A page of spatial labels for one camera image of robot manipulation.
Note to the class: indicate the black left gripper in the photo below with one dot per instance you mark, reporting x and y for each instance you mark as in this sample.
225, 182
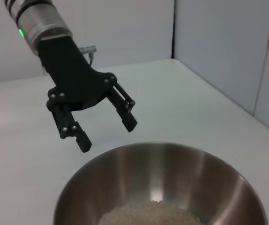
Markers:
73, 77

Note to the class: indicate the white rice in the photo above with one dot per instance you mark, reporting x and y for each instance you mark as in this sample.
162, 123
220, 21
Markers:
148, 215

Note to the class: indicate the stainless steel mixing bowl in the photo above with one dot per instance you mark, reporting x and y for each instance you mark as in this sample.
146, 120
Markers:
195, 175

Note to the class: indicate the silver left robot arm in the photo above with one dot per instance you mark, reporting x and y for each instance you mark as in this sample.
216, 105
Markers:
38, 18

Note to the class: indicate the white partition board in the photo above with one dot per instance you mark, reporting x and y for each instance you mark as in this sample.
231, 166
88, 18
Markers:
125, 28

